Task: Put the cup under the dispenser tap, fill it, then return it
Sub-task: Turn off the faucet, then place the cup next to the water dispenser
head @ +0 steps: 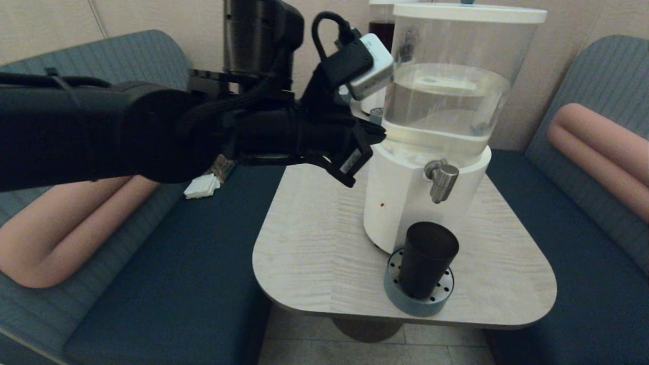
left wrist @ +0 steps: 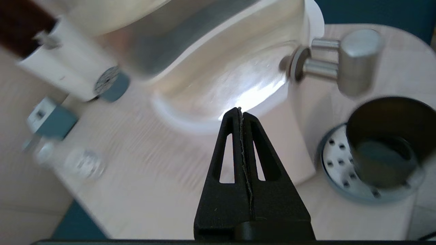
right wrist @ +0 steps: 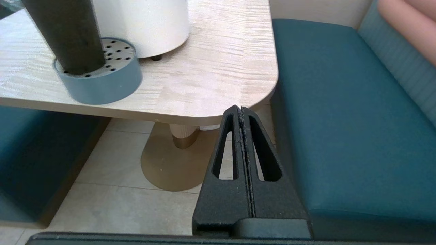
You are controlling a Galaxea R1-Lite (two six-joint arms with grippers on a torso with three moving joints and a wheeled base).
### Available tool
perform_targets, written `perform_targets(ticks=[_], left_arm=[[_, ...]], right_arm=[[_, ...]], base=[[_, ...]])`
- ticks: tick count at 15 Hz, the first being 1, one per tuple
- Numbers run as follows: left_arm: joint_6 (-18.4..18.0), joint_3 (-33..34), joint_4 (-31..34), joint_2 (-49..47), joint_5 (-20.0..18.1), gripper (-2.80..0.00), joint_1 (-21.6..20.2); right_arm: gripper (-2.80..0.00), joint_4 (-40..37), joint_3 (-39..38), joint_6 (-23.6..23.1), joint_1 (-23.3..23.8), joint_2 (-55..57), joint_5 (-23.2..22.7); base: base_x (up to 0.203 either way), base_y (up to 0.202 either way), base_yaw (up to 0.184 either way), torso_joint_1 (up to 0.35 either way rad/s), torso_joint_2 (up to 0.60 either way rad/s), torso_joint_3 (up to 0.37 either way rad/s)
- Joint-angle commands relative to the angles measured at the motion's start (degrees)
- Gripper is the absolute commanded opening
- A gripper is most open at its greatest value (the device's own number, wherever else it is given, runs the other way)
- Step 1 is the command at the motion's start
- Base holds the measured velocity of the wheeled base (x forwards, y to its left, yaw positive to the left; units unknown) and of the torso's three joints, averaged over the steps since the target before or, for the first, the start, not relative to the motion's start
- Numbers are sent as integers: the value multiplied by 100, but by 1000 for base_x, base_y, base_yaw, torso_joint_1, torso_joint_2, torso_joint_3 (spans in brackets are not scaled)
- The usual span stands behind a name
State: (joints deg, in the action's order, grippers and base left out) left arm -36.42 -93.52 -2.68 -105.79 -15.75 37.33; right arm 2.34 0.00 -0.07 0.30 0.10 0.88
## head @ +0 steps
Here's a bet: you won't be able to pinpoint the pink bolster cushion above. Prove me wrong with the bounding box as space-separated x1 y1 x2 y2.
546 103 649 225
0 175 162 288

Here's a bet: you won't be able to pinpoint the dispenser with dark drink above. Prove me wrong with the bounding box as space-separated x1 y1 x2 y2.
361 0 421 116

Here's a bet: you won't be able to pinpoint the dark brown plastic cup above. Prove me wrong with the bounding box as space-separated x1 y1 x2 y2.
397 222 460 300

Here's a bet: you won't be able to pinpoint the black left camera cable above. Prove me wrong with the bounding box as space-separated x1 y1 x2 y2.
311 11 362 62

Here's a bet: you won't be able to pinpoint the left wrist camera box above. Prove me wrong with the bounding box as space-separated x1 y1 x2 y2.
346 33 395 101

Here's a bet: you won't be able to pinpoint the blue round perforated drip tray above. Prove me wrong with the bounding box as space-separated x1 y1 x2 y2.
384 247 455 318

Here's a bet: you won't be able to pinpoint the white folded napkins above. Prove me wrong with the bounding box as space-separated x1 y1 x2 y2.
184 174 222 200

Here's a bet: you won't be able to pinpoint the green snack packet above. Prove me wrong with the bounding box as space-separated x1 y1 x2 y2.
212 156 237 182

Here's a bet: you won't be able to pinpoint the metal dispenser tap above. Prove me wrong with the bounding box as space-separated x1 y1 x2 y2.
425 159 460 204

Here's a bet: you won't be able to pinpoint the large white water dispenser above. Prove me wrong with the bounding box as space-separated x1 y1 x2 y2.
363 0 548 254

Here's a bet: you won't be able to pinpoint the round table pedestal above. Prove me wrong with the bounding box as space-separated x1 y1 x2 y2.
331 317 405 344

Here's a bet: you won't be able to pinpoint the teal sofa bench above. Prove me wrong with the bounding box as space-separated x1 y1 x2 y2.
482 34 649 365
0 29 296 365

